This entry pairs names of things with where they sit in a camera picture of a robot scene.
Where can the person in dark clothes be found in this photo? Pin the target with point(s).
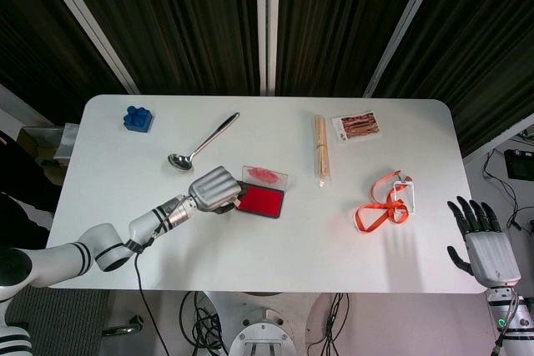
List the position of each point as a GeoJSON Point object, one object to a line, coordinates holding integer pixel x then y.
{"type": "Point", "coordinates": [21, 206]}

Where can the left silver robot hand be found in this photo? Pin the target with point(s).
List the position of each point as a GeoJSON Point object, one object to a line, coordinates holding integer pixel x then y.
{"type": "Point", "coordinates": [213, 189]}

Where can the clear badge holder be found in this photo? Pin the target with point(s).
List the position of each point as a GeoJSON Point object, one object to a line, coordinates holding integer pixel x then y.
{"type": "Point", "coordinates": [404, 197]}

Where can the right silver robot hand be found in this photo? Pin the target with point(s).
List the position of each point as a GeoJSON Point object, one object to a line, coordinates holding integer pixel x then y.
{"type": "Point", "coordinates": [492, 256]}

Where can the cardboard box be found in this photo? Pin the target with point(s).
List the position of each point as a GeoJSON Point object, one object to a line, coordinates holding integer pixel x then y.
{"type": "Point", "coordinates": [31, 143]}

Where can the white frame pole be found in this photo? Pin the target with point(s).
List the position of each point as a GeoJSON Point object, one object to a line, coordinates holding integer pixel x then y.
{"type": "Point", "coordinates": [402, 26]}
{"type": "Point", "coordinates": [89, 26]}
{"type": "Point", "coordinates": [268, 26]}

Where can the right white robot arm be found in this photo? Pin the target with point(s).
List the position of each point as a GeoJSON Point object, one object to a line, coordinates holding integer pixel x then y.
{"type": "Point", "coordinates": [511, 322]}

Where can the blue toy building block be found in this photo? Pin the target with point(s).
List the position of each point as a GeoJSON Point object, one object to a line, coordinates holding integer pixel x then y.
{"type": "Point", "coordinates": [137, 118]}

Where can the silver robot base column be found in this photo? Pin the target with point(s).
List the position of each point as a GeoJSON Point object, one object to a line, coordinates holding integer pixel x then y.
{"type": "Point", "coordinates": [265, 335]}

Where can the grey ribbed floor mat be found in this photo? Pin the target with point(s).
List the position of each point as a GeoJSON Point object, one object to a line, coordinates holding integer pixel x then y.
{"type": "Point", "coordinates": [71, 322]}

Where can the red ink pad clear lid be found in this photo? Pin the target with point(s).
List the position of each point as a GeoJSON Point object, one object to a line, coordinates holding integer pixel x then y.
{"type": "Point", "coordinates": [263, 202]}

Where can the wooden sticks bundle in bag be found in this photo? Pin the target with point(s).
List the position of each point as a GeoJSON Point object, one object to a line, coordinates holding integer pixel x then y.
{"type": "Point", "coordinates": [321, 147]}

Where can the chrome caster leg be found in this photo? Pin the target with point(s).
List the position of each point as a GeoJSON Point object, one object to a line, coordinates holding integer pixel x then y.
{"type": "Point", "coordinates": [125, 328]}

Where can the brown printed snack packet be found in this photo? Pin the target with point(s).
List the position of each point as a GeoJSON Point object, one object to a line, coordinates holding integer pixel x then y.
{"type": "Point", "coordinates": [358, 126]}

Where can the steel soup ladle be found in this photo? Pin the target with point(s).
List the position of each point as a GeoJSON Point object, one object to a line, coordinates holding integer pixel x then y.
{"type": "Point", "coordinates": [200, 148]}

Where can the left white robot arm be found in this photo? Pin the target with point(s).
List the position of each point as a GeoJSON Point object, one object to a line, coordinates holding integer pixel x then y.
{"type": "Point", "coordinates": [104, 247]}

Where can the black electronic box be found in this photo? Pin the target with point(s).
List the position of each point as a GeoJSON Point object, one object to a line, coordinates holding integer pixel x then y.
{"type": "Point", "coordinates": [519, 163]}

